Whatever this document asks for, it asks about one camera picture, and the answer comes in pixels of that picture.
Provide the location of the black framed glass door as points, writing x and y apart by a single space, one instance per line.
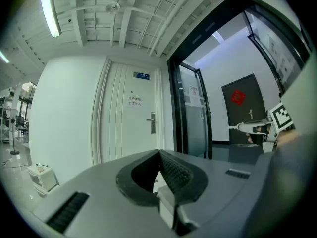
195 128

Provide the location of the white storage shelf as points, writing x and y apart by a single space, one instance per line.
4 118

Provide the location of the dark door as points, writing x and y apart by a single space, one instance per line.
247 83

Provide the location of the white box appliance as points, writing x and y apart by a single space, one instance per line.
43 178

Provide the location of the round white ceiling detector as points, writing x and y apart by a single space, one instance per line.
112 8

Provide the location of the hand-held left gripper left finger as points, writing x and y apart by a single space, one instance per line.
138 182

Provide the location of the blue door sign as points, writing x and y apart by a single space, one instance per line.
141 75

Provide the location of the black office chair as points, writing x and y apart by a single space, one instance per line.
21 124

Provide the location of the paper notice with red symbol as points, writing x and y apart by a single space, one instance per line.
194 94

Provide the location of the white ceiling pipe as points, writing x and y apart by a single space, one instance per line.
168 18

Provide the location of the long ceiling tube light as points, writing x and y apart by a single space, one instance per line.
3 56
50 11

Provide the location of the black framed glass partition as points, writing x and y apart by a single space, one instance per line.
277 51

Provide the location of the black standing fan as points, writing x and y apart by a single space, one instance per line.
13 133

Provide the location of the person's right hand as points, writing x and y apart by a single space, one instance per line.
260 133

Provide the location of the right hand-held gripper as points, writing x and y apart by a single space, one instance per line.
281 118

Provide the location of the red square door decoration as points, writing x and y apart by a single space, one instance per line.
238 97

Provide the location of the white door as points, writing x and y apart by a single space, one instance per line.
123 133

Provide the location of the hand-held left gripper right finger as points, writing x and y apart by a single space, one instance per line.
183 180

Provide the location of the white paper notice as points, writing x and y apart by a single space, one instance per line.
134 101

